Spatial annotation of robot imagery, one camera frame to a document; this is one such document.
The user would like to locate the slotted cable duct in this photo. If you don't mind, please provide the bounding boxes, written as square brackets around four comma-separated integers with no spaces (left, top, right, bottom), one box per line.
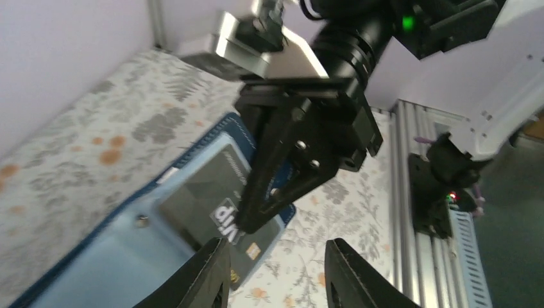
[449,210,493,307]

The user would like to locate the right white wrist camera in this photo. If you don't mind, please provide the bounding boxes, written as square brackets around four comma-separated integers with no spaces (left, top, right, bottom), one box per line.
[176,0,330,82]

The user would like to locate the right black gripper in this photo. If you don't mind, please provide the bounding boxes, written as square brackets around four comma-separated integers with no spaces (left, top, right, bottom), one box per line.
[234,77,383,234]

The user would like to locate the aluminium rail frame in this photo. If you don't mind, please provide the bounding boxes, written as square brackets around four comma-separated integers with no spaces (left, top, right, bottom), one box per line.
[389,100,469,307]

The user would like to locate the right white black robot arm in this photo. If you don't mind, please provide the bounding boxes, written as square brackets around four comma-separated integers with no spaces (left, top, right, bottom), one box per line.
[235,1,543,237]

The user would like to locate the blue leather card holder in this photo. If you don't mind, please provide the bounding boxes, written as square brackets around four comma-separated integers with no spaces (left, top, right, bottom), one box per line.
[13,112,296,307]

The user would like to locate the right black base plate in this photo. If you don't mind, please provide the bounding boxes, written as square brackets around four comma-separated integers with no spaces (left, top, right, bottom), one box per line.
[407,153,452,239]

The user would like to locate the floral patterned table mat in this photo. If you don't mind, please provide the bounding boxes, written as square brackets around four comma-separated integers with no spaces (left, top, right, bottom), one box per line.
[1,51,393,307]

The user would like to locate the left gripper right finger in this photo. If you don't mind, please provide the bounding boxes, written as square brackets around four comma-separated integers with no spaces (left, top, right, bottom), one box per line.
[325,238,418,308]

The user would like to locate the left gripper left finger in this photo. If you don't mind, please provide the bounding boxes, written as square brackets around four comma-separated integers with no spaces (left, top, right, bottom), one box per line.
[135,237,231,308]

